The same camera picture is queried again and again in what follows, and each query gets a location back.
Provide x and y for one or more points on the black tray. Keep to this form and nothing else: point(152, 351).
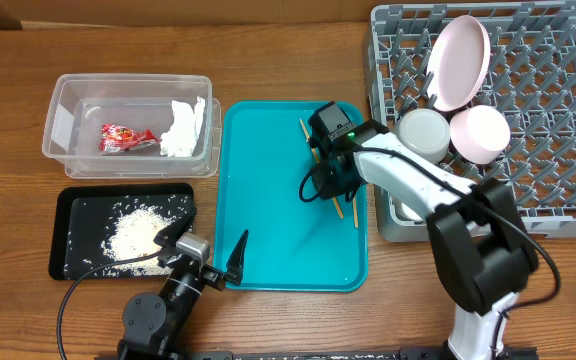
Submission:
point(63, 211)

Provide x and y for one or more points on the small white cup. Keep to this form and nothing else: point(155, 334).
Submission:
point(406, 213)

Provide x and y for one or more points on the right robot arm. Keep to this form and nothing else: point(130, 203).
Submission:
point(482, 253)

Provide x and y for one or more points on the grey dish rack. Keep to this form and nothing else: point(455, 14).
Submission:
point(531, 80)

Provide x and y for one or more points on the wooden chopstick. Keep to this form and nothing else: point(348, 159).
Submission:
point(316, 159)
point(355, 213)

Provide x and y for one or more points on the white napkin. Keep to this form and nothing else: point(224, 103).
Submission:
point(183, 130)

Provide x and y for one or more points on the teal serving tray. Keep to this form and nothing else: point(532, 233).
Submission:
point(292, 245)

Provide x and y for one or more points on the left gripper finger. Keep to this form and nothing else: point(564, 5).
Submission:
point(169, 235)
point(235, 264)

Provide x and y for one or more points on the red sauce packet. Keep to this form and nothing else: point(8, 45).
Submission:
point(116, 139)

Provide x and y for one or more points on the large white plate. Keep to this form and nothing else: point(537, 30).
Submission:
point(458, 62)

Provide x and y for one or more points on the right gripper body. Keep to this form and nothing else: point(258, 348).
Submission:
point(334, 182)

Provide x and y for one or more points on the white rice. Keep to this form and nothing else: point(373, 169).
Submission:
point(105, 230)

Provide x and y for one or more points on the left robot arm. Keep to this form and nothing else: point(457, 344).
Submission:
point(153, 321)

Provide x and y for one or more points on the clear plastic bin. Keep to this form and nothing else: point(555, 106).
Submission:
point(81, 104)

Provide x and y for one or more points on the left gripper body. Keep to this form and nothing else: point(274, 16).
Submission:
point(210, 276)

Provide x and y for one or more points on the grey bowl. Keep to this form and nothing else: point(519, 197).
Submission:
point(426, 133)

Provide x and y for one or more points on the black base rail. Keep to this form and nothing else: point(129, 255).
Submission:
point(407, 353)

